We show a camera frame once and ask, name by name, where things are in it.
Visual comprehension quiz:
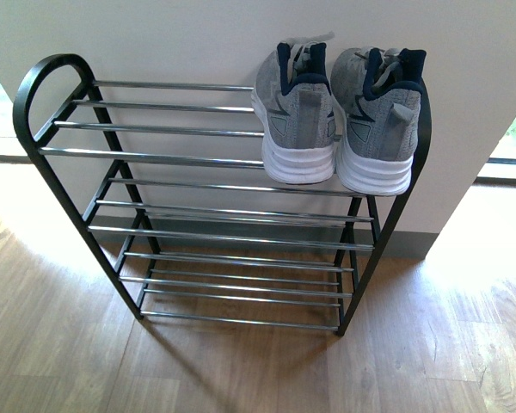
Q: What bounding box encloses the grey knit sneaker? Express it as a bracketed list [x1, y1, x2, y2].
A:
[251, 32, 336, 185]
[330, 46, 427, 196]

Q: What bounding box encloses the black metal shoe rack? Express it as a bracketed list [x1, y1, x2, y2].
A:
[13, 54, 409, 335]

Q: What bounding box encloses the dark window frame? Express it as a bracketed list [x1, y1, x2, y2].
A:
[476, 157, 516, 185]

